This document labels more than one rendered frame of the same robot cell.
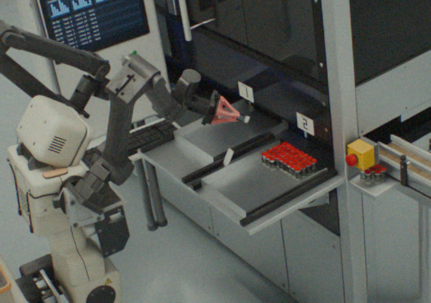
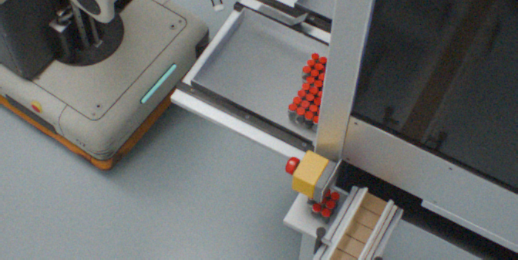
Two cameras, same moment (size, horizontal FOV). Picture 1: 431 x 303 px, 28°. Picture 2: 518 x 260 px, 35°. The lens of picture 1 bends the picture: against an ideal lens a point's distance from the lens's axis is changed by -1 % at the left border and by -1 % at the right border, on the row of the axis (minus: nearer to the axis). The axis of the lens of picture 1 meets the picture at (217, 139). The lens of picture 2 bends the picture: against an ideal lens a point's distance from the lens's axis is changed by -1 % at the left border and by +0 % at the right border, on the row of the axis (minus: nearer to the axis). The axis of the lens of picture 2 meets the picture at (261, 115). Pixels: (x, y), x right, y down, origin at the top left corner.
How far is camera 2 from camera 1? 209 cm
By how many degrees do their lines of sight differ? 48
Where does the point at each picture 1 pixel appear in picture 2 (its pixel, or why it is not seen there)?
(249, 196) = (240, 72)
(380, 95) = (392, 156)
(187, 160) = not seen: outside the picture
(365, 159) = (296, 183)
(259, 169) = (300, 63)
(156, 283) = not seen: hidden behind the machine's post
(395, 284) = not seen: outside the picture
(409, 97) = (445, 198)
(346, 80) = (334, 97)
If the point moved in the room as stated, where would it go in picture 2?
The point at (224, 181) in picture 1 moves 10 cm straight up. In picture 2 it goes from (262, 34) to (263, 10)
